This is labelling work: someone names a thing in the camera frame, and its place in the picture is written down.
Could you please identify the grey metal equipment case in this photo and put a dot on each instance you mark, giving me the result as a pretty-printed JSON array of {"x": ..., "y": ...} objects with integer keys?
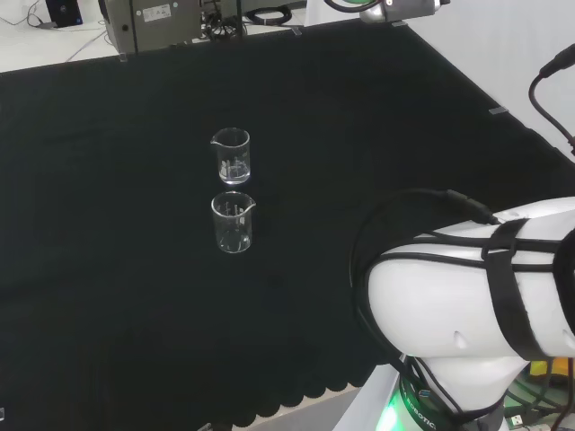
[{"x": 153, "y": 22}]

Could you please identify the black upright pole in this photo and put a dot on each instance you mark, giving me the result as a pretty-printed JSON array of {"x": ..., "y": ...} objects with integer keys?
[{"x": 240, "y": 18}]

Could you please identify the grey tape strip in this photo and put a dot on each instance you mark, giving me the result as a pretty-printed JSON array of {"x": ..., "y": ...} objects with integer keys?
[
  {"x": 398, "y": 23},
  {"x": 296, "y": 30},
  {"x": 497, "y": 111}
]

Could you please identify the clear glass beaker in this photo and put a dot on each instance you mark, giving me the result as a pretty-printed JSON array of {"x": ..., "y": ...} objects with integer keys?
[
  {"x": 230, "y": 157},
  {"x": 231, "y": 224}
]

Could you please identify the silver plug connector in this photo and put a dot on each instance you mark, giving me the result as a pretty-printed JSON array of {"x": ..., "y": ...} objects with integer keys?
[{"x": 517, "y": 420}]

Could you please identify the small black box device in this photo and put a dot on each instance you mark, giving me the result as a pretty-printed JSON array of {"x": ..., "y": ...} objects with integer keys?
[{"x": 65, "y": 11}]

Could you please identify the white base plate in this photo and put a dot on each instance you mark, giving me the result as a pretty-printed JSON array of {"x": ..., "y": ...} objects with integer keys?
[{"x": 373, "y": 395}]

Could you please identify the black bench cloth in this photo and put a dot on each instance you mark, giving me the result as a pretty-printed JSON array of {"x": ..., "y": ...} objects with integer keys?
[{"x": 112, "y": 224}]

